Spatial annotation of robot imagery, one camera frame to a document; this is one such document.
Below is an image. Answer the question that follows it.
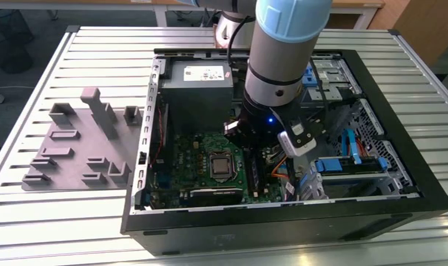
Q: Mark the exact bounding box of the blue drive latch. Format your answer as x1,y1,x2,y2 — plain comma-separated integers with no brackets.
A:
301,64,321,87

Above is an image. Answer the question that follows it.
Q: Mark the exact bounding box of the grey parts rack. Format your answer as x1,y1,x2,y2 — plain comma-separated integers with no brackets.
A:
21,87,144,192

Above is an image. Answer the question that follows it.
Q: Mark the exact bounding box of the orange wire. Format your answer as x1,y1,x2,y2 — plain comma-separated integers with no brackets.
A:
271,155,288,178

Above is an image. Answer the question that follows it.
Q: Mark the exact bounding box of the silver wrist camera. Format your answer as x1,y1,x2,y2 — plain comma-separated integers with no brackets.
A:
277,121,317,159

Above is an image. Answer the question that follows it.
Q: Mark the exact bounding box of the black bin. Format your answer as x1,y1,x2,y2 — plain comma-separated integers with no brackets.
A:
0,8,36,75

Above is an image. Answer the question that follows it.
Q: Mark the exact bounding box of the metal disk bay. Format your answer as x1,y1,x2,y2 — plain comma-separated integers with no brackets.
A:
296,159,412,200

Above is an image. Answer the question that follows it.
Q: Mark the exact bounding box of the green motherboard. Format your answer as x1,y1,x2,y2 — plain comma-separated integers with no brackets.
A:
152,131,284,207

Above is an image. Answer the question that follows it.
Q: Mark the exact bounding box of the red wire bundle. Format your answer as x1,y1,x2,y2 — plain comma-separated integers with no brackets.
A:
355,138,369,159

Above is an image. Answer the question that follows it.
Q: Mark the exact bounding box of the blue flat wire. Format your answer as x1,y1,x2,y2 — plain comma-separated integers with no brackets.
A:
341,129,363,164

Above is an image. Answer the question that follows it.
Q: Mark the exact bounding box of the silver CPU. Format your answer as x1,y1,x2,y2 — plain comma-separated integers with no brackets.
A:
212,158,231,173

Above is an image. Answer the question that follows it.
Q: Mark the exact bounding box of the blue RAM stick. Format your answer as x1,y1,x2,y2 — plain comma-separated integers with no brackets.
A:
247,148,261,195

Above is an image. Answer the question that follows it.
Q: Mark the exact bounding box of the black camera bracket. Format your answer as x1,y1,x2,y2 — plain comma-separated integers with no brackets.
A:
272,106,316,146

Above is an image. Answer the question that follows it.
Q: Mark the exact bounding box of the black graphics card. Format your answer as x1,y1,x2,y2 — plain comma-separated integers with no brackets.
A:
188,187,243,207

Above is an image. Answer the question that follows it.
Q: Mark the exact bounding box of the hard disk in blue carrier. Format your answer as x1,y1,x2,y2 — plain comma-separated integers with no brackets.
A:
315,156,389,174

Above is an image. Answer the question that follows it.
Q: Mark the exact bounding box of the grey power supply unit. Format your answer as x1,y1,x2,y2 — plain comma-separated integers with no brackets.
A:
159,60,235,134

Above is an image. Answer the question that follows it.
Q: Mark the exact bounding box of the black open PC case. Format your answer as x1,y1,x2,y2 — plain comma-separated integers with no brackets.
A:
119,47,448,257

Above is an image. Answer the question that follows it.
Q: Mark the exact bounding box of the metal drive cage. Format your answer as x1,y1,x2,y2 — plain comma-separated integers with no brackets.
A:
300,57,361,117

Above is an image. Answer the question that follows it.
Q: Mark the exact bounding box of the wooden cabinet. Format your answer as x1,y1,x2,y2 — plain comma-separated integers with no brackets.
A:
368,0,448,67

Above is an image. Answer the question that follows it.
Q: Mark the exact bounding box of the metal CPU socket cover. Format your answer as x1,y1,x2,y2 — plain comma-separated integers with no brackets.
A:
208,151,235,182

